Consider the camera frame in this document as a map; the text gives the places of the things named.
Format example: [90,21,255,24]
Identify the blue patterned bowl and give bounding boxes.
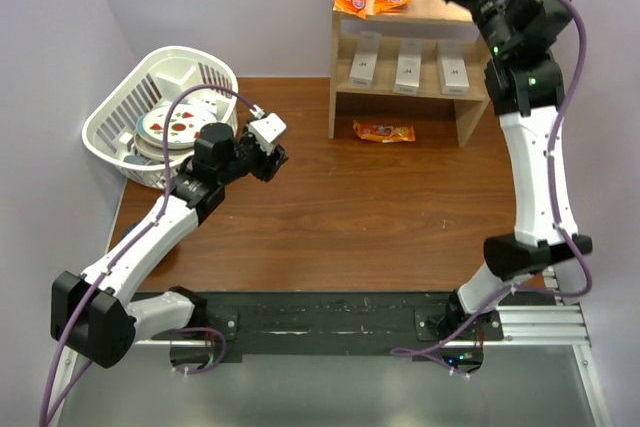
[120,221,140,240]

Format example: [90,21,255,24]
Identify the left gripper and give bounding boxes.
[218,119,288,185]

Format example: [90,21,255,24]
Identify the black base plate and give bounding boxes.
[149,290,506,363]

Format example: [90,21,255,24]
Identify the white Harry's razor box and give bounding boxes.
[349,31,382,88]

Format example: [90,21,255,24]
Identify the aluminium rail frame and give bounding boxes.
[38,86,614,427]

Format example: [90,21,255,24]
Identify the painted fruit plate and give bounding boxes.
[136,103,217,150]

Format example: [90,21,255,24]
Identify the wooden shelf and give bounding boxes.
[328,0,489,147]

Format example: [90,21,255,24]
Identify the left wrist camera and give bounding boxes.
[248,104,287,155]

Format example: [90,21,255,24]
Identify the white plastic basket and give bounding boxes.
[81,46,238,189]

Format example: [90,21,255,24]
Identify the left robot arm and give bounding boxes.
[50,113,287,368]

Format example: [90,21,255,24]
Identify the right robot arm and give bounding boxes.
[438,0,593,340]

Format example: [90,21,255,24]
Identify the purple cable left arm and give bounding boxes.
[38,84,266,427]

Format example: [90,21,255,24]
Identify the stacked plates underneath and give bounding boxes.
[123,135,194,166]

